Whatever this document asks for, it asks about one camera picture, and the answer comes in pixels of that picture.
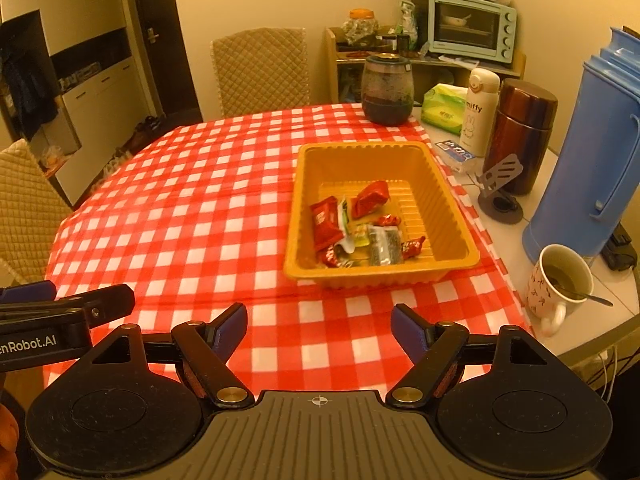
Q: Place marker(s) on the black device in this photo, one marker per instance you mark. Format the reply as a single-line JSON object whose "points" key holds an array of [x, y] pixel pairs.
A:
{"points": [[620, 250]]}

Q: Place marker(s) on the orange plastic tray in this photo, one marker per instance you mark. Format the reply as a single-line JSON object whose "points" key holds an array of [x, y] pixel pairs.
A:
{"points": [[360, 160]]}

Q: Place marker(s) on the white snack packet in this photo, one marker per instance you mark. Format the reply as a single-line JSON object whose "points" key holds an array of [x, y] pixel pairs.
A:
{"points": [[346, 246]]}

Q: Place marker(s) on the clear packet of dark snack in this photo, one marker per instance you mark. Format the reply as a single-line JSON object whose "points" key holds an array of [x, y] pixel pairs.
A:
{"points": [[384, 245]]}

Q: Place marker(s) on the metal spoon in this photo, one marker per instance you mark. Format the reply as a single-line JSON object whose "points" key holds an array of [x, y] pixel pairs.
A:
{"points": [[597, 301]]}

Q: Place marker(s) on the small blue white box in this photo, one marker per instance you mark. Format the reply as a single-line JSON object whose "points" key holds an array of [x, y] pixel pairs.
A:
{"points": [[455, 153]]}

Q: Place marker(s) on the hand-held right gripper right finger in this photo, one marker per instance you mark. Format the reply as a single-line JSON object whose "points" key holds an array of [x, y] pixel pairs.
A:
{"points": [[407, 332]]}

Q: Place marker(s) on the dark glass jar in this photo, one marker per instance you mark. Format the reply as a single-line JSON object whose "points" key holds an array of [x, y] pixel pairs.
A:
{"points": [[387, 90]]}

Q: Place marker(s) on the green candy wrapper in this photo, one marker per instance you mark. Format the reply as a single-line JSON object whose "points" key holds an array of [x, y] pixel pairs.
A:
{"points": [[344, 215]]}

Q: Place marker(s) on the green tissue pack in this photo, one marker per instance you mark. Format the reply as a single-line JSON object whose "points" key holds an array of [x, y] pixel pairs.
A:
{"points": [[442, 107]]}

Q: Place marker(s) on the white bowl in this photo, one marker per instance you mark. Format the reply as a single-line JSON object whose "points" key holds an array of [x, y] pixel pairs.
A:
{"points": [[455, 20]]}

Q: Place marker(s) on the grey metal phone stand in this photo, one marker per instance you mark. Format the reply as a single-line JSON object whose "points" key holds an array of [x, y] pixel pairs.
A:
{"points": [[497, 175]]}

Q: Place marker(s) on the person's left hand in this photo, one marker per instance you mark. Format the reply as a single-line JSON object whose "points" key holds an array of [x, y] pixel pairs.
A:
{"points": [[6, 435]]}

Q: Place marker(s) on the brown metallic thermos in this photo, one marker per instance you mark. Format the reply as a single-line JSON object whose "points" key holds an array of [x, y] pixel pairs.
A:
{"points": [[522, 130]]}

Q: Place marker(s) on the blue thermos jug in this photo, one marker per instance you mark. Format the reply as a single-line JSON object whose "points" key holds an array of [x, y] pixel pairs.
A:
{"points": [[575, 160]]}

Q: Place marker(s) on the green white snack bag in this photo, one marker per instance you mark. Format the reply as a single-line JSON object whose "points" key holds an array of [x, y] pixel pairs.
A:
{"points": [[409, 21]]}

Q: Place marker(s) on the dark red candy wrapper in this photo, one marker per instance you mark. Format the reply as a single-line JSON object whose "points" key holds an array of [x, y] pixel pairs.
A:
{"points": [[412, 247]]}

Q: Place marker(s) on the white cabinet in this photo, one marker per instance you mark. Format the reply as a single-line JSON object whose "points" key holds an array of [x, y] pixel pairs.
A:
{"points": [[100, 105]]}

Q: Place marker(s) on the dark hanging clothes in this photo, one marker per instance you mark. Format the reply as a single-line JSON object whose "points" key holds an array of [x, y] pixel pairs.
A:
{"points": [[25, 85]]}

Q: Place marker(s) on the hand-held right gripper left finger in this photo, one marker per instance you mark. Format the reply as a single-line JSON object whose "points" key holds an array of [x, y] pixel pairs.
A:
{"points": [[232, 330]]}

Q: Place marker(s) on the row of shoes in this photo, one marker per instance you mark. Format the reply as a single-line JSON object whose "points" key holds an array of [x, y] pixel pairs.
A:
{"points": [[135, 137]]}

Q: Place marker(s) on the large red snack packet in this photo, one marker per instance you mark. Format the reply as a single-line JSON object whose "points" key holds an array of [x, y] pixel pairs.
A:
{"points": [[325, 222]]}

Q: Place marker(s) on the dark wooden door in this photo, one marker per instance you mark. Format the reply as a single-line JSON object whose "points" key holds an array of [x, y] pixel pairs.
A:
{"points": [[160, 35]]}

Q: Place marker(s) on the wooden shelf unit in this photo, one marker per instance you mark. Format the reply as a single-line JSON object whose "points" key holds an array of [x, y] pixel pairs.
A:
{"points": [[331, 60]]}

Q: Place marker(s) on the red gold candy wrapper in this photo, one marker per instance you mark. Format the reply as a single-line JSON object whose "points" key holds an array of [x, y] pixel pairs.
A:
{"points": [[390, 220]]}

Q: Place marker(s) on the light blue toaster oven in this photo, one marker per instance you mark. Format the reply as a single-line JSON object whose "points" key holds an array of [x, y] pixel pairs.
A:
{"points": [[505, 30]]}

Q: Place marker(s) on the yellow candy wrapper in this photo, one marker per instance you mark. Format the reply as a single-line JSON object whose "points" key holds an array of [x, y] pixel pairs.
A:
{"points": [[359, 239]]}

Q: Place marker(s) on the plastic jar with orange lid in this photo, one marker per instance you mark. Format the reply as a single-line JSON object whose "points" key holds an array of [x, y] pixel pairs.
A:
{"points": [[360, 26]]}

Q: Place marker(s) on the red foil snack packet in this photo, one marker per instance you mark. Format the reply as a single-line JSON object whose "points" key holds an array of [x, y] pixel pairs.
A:
{"points": [[370, 197]]}

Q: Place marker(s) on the red checked tablecloth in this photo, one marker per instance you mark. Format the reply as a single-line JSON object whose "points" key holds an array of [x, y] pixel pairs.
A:
{"points": [[200, 210]]}

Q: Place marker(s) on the beige quilted chair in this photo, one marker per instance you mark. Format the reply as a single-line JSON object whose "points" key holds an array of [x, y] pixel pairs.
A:
{"points": [[260, 70], [25, 210]]}

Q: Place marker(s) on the white patterned mug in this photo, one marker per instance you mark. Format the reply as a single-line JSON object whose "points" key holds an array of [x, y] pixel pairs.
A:
{"points": [[545, 295]]}

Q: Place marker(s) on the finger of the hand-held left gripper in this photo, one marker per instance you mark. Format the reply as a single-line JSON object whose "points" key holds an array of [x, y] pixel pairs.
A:
{"points": [[107, 305], [30, 292]]}

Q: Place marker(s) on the white thermos bottle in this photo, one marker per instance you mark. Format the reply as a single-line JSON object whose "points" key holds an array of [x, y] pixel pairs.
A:
{"points": [[477, 115]]}

